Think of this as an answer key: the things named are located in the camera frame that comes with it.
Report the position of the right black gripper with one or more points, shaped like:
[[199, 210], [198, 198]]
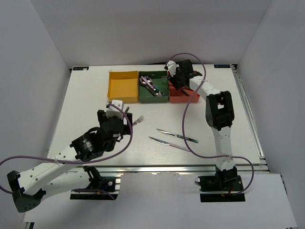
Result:
[[173, 79]]

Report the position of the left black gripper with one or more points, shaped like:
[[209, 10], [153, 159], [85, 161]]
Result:
[[102, 116]]

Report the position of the pink handled fork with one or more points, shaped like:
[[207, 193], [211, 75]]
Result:
[[138, 120]]

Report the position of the dark handled spoon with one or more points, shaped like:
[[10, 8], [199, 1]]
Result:
[[161, 86]]

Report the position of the pink handled knife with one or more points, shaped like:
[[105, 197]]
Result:
[[169, 144]]

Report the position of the teal handled knife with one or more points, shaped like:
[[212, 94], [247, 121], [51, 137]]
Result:
[[177, 136]]

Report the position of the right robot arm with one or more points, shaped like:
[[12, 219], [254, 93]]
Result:
[[219, 113]]

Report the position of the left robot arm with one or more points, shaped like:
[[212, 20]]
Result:
[[29, 188]]

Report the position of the red container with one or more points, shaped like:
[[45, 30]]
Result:
[[177, 96]]

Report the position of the green container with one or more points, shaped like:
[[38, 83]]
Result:
[[147, 92]]

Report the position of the yellow container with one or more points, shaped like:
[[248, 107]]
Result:
[[123, 86]]

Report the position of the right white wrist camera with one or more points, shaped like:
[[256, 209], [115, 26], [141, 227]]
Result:
[[171, 67]]

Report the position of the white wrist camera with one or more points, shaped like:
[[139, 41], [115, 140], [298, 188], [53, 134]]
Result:
[[113, 109], [171, 67]]

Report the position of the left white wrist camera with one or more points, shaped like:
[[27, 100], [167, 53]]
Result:
[[113, 109]]

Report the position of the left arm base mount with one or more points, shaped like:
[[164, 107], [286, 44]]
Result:
[[99, 187]]

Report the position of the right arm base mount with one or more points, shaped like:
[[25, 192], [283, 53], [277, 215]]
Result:
[[211, 190]]

